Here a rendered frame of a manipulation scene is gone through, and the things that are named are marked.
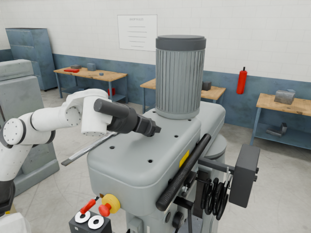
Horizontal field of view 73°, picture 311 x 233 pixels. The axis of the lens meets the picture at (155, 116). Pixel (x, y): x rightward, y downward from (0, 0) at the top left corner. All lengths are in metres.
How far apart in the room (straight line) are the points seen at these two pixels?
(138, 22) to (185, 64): 4.96
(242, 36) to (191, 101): 4.02
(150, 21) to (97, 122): 5.07
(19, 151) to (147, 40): 5.04
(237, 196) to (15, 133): 0.88
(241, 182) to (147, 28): 4.95
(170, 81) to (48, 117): 0.45
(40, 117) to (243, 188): 0.81
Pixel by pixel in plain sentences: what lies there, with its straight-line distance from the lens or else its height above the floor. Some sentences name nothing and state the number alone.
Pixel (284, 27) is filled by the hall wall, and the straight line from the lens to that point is 4.77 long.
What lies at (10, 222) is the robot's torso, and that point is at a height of 1.65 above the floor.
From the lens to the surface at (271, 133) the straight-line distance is 4.66.
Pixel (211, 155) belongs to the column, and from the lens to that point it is 1.27.
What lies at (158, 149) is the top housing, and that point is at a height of 1.89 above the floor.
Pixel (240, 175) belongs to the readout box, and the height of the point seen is 1.68.
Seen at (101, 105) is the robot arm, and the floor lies 2.08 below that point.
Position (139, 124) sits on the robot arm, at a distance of 0.66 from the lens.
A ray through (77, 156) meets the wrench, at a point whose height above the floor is 1.90.
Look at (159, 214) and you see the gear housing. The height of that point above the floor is 1.67.
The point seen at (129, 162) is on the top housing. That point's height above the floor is 1.89.
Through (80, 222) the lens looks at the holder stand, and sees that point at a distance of 1.45.
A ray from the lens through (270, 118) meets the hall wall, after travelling 5.14.
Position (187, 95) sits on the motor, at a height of 1.99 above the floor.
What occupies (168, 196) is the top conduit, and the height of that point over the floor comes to 1.81.
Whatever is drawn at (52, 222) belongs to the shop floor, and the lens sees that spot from 3.16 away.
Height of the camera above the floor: 2.27
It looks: 25 degrees down
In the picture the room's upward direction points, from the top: straight up
